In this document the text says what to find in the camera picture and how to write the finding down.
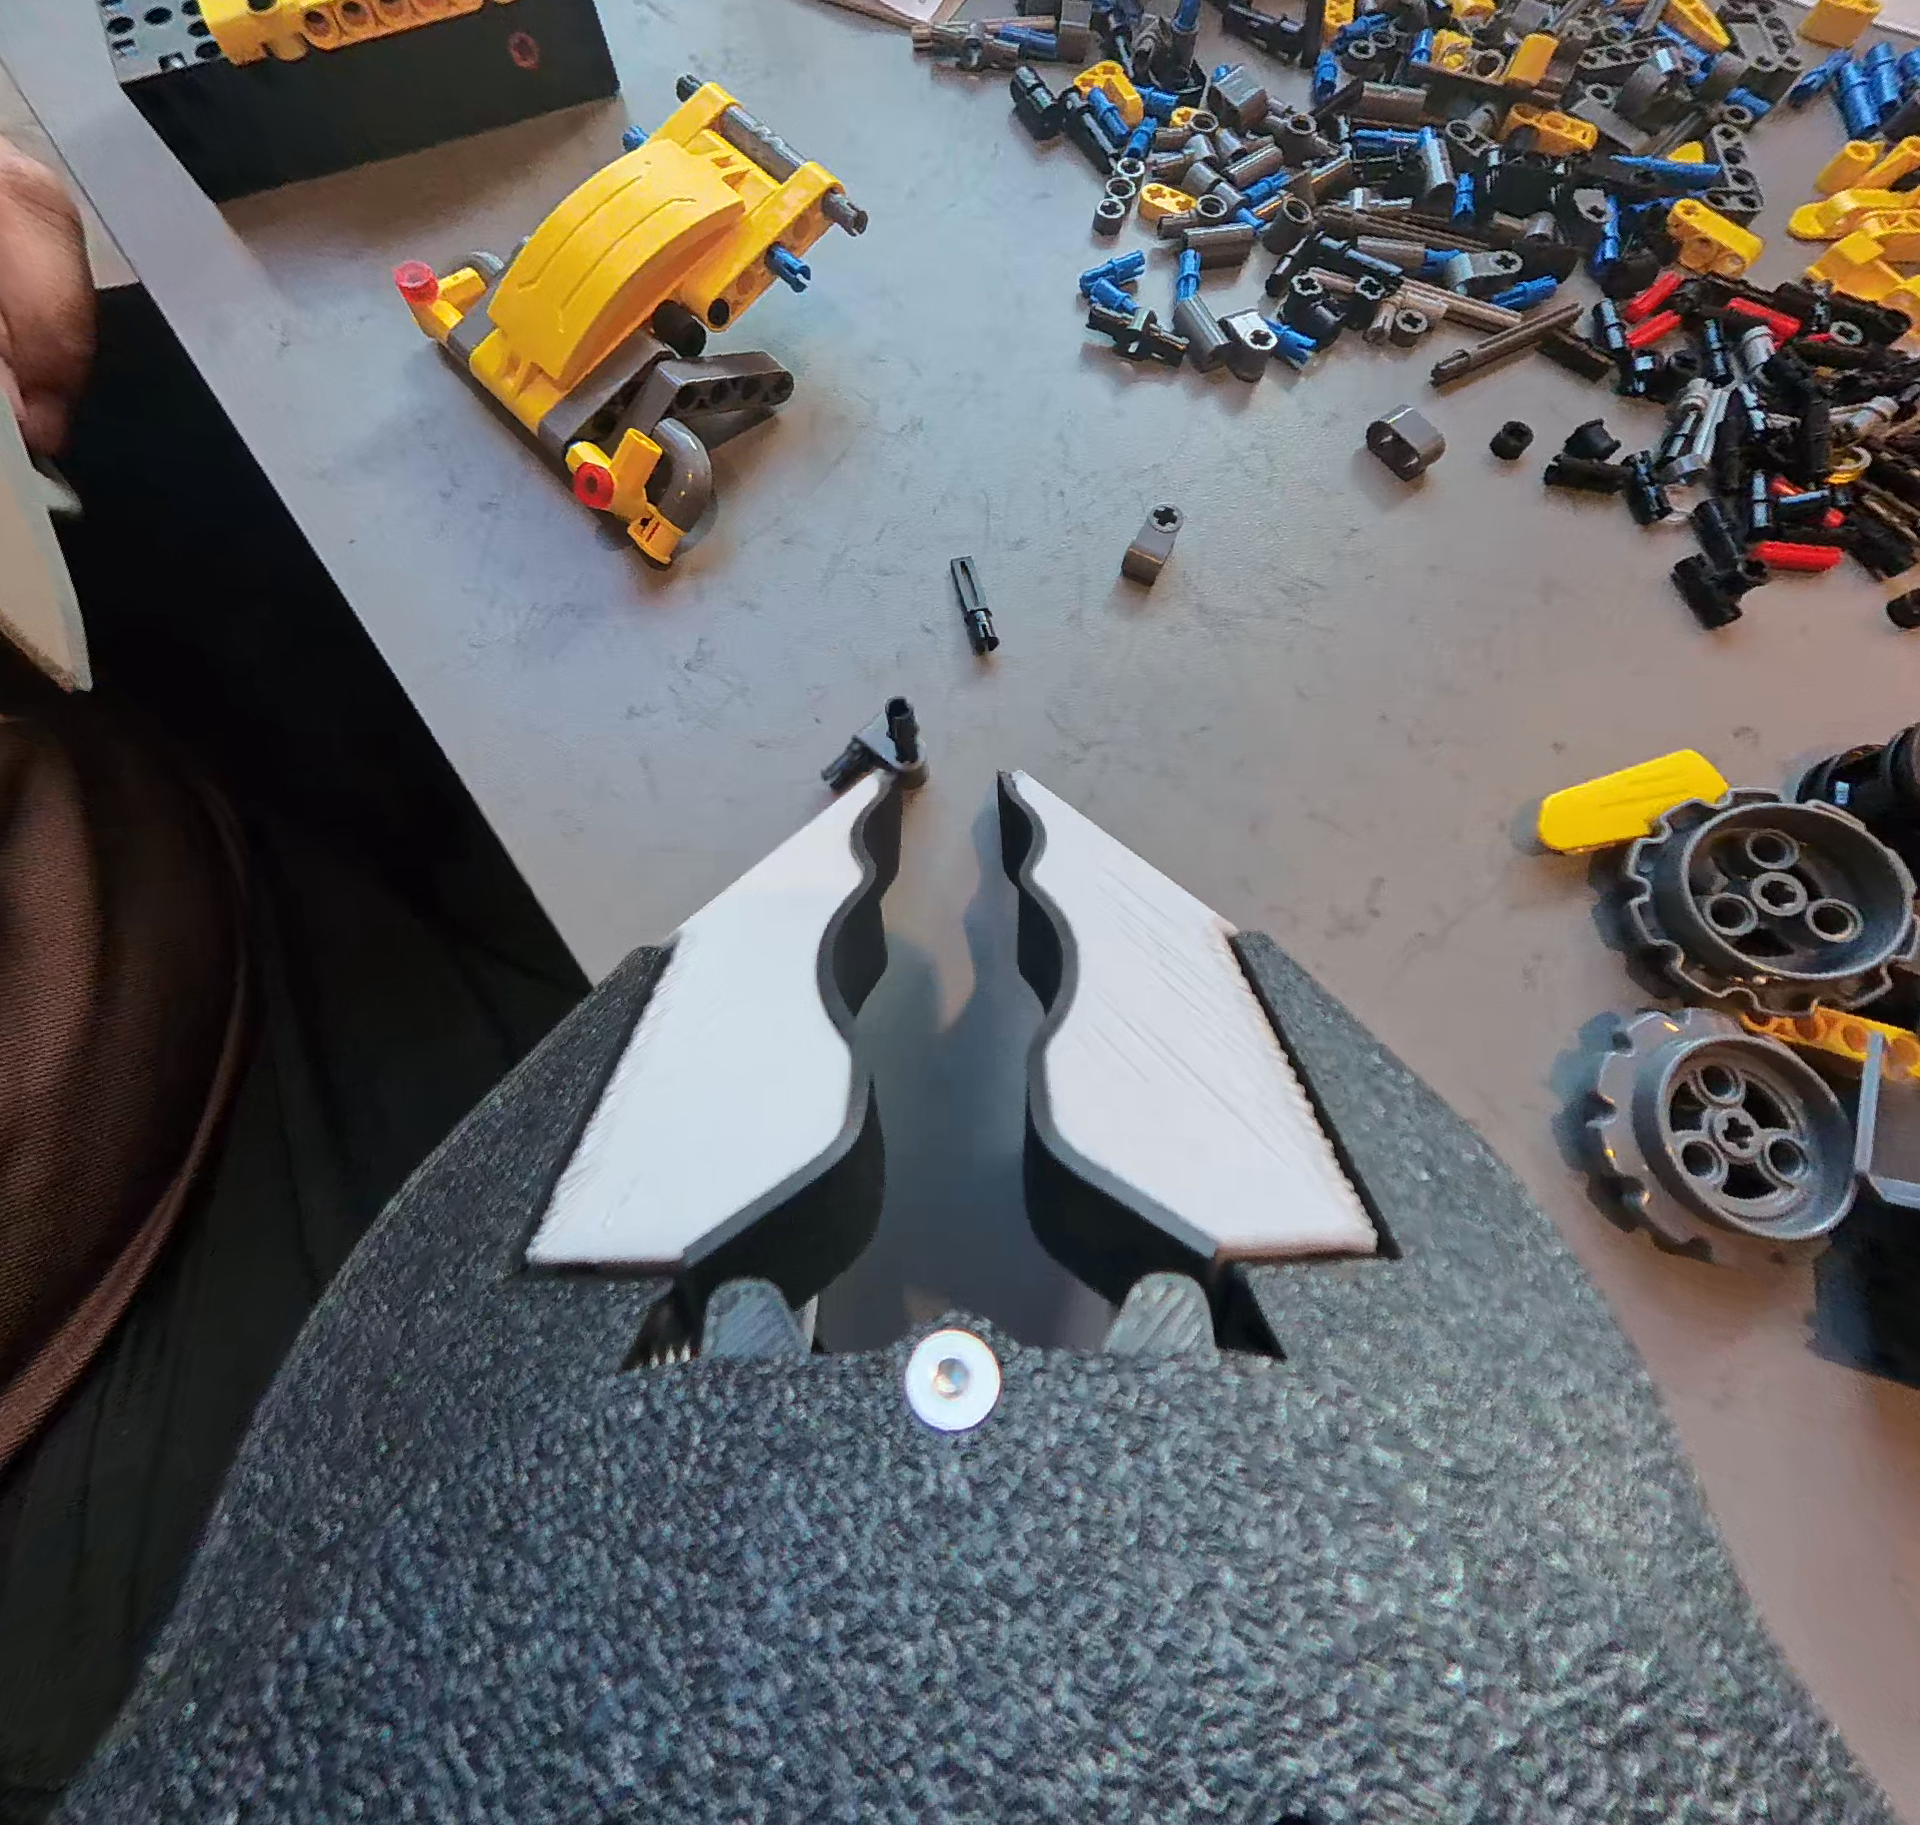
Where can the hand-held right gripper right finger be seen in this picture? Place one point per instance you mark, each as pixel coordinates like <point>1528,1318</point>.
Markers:
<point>1199,1090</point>

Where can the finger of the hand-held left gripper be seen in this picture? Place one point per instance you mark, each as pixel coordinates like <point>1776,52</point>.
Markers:
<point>39,566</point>

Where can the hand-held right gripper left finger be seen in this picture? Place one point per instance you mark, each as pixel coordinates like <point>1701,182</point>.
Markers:
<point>735,1090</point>

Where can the grey connector with black pins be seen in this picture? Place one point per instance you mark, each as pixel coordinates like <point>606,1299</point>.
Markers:
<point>898,726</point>

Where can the dark grey oval link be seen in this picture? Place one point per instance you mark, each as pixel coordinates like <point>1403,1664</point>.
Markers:
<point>1407,442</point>

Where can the grey desk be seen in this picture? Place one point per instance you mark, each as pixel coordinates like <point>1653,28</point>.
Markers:
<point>1199,743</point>

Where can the person's left hand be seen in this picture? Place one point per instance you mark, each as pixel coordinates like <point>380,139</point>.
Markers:
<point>39,293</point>

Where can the person's brown shirt torso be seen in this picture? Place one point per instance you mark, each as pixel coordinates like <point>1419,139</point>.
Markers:
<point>103,1028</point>

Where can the yellow curved panel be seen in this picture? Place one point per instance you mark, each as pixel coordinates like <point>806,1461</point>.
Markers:
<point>1631,803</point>

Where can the single black pin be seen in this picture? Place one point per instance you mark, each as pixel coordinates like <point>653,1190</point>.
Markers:
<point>970,603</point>

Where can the grey axle connector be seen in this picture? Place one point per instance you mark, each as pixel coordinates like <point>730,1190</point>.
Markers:
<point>1146,550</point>

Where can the heap of wheels and beams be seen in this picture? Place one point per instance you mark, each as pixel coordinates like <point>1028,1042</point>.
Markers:
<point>1753,904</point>

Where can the black yellow toy base assembly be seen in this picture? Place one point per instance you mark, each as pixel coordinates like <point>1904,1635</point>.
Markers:
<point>418,84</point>

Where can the yellow grey toy hood assembly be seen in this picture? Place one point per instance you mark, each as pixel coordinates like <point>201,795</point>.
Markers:
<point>631,235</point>

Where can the pile of small loose bricks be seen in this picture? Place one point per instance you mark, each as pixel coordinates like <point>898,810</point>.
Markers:
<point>1426,176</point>

